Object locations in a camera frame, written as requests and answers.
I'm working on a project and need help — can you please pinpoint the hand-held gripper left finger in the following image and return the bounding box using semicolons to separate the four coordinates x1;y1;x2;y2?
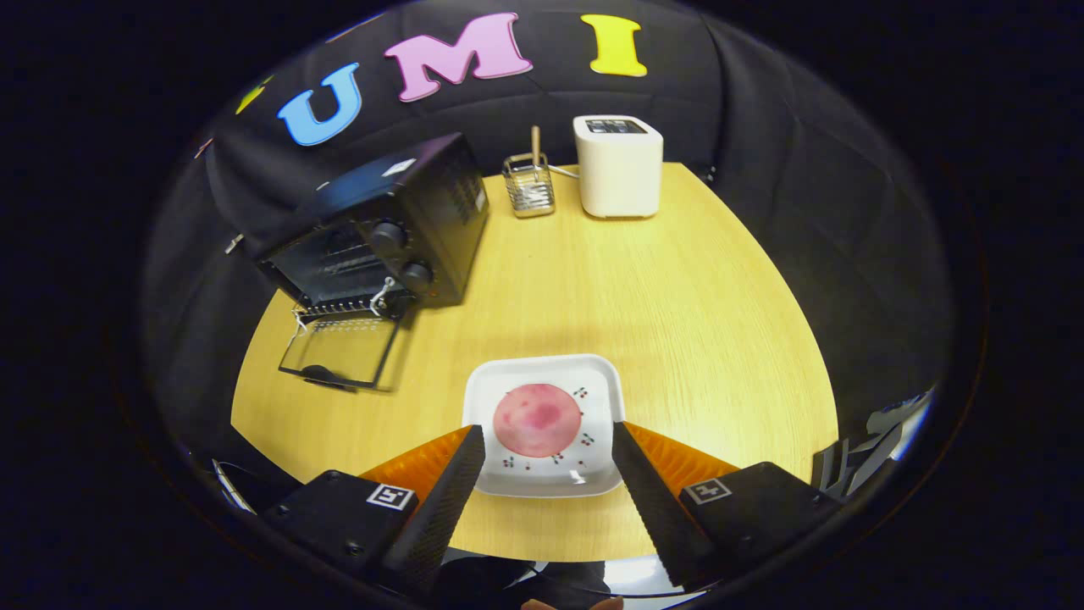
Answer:
258;425;488;596

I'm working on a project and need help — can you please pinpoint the white pop-up toaster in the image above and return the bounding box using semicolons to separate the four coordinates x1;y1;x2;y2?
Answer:
572;114;665;220

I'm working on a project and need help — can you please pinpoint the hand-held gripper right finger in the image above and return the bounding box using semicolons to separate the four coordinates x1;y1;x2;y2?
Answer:
610;421;844;592

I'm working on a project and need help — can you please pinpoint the black toaster oven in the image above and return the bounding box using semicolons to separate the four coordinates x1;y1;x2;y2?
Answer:
257;131;490;395

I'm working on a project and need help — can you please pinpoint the white square plate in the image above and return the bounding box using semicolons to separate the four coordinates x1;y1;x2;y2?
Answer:
462;353;627;499

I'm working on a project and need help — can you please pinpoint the wire mesh utensil basket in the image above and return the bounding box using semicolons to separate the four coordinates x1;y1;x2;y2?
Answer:
502;152;557;219

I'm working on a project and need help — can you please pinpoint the round pink ham slice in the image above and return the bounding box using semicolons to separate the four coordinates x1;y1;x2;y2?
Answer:
493;383;584;459

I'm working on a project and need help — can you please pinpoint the grey white clutter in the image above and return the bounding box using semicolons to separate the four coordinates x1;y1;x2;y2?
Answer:
813;385;937;502

